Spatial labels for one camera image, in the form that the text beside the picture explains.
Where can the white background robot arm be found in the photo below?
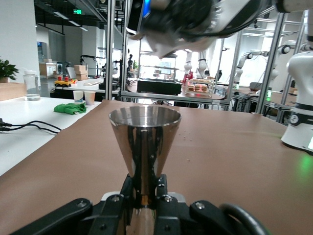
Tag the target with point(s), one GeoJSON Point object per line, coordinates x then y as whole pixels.
{"type": "Point", "coordinates": [244, 58]}

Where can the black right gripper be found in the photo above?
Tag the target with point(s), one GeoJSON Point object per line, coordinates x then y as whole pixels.
{"type": "Point", "coordinates": [185, 17]}

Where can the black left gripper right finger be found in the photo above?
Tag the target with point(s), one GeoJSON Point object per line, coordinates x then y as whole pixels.
{"type": "Point", "coordinates": [171, 215]}

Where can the white paper cup blue print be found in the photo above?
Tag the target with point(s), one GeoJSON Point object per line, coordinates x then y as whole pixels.
{"type": "Point", "coordinates": [78, 97]}

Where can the aluminium frame post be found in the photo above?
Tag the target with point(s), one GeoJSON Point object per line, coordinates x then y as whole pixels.
{"type": "Point", "coordinates": [110, 49]}

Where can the tray of toy burgers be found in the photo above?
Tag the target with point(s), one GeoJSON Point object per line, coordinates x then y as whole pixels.
{"type": "Point", "coordinates": [199, 87]}

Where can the green cloth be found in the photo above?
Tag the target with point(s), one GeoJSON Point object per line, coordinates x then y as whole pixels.
{"type": "Point", "coordinates": [71, 108]}

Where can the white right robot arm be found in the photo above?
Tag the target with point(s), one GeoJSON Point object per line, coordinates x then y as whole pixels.
{"type": "Point", "coordinates": [299, 73]}

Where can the brown table mat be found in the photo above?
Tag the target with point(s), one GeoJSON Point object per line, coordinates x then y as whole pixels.
{"type": "Point", "coordinates": [232, 159]}

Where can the wooden planter box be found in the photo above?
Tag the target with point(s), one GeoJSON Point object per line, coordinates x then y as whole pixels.
{"type": "Point", "coordinates": [12, 91]}

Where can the cardboard box stack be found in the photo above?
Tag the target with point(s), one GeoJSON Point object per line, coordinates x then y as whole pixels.
{"type": "Point", "coordinates": [80, 72]}

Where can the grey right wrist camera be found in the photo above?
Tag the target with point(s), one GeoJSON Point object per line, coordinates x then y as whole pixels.
{"type": "Point", "coordinates": [135, 14]}

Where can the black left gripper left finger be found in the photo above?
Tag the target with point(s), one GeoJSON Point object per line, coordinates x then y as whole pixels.
{"type": "Point", "coordinates": [107, 215]}

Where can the green potted plant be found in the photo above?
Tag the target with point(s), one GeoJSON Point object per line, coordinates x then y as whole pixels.
{"type": "Point", "coordinates": [7, 69]}

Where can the yellow toy truck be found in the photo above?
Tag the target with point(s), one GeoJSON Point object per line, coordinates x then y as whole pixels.
{"type": "Point", "coordinates": [64, 82]}

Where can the steel double cone jigger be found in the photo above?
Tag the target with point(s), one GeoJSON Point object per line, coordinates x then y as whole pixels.
{"type": "Point", "coordinates": [144, 147]}

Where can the clear plastic jar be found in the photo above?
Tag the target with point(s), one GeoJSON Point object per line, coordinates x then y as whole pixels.
{"type": "Point", "coordinates": [31, 83]}

